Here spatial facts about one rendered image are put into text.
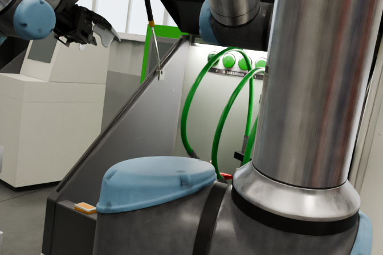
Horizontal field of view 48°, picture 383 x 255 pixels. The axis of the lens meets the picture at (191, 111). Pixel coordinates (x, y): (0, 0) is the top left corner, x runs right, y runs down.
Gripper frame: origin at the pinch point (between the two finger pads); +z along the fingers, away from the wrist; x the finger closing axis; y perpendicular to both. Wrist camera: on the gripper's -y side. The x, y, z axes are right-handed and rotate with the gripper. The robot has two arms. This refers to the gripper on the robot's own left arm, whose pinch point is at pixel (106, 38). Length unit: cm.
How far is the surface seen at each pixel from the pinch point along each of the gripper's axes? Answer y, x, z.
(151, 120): 9.5, -5.7, 35.6
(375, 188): 33, 63, 27
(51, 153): -32, -221, 197
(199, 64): -13.4, 5.9, 42.0
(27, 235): 44, -170, 147
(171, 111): 2.8, -4.3, 44.8
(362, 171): 29, 61, 27
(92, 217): 45.7, -0.4, 10.0
